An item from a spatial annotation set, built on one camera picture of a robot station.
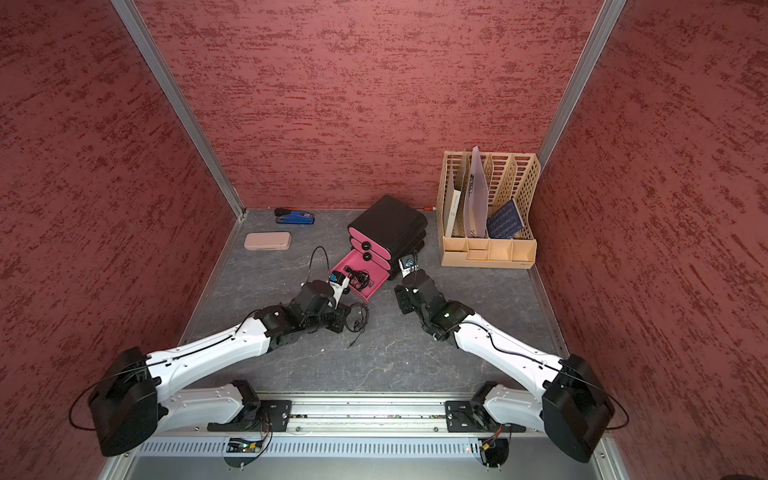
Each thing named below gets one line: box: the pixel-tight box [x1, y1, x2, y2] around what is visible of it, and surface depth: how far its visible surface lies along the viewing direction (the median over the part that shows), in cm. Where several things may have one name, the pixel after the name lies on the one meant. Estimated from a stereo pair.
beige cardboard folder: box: [444, 152, 471, 237], surface depth 94 cm
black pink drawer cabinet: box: [332, 195, 428, 301], surface depth 99 cm
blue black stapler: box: [274, 207, 315, 225], surface depth 120 cm
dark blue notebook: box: [486, 199, 525, 238], surface depth 105 cm
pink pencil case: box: [244, 232, 292, 251], surface depth 110 cm
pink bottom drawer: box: [331, 248, 391, 300], surface depth 100 cm
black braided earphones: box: [348, 269, 374, 292], surface depth 99 cm
